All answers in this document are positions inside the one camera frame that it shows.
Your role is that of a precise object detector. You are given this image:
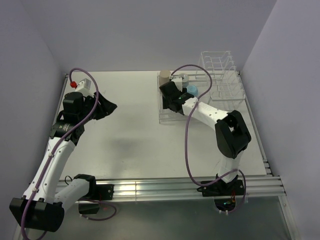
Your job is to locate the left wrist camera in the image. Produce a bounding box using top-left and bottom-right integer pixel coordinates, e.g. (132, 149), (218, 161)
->
(70, 78), (94, 97)

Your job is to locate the aluminium mounting rail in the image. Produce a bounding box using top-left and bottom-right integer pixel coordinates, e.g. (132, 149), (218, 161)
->
(97, 175), (286, 202)

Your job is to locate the beige plastic tumbler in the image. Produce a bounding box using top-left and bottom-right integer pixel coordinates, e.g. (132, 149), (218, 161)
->
(158, 70), (171, 86)

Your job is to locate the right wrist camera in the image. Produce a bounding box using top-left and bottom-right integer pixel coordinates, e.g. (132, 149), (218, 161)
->
(171, 76), (183, 92)

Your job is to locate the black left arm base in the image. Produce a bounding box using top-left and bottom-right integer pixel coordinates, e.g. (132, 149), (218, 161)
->
(71, 174), (117, 222)

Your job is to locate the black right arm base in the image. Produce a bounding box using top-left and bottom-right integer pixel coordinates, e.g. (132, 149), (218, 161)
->
(196, 174), (247, 215)

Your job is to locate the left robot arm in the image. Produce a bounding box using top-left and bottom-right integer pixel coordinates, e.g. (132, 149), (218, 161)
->
(9, 92), (117, 232)

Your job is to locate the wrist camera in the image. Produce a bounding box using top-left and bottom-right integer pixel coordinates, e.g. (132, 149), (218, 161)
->
(171, 76), (183, 92)
(70, 78), (94, 97)

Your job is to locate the grey footed ceramic mug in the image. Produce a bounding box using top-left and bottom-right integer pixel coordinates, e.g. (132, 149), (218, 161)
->
(178, 73), (190, 88)

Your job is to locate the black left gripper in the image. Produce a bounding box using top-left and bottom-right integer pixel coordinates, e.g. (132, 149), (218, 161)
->
(78, 91), (117, 124)

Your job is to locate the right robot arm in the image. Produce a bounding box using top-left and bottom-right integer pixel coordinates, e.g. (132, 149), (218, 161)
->
(159, 81), (252, 195)

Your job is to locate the light blue mug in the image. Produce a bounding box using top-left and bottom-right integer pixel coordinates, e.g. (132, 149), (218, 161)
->
(186, 85), (199, 97)

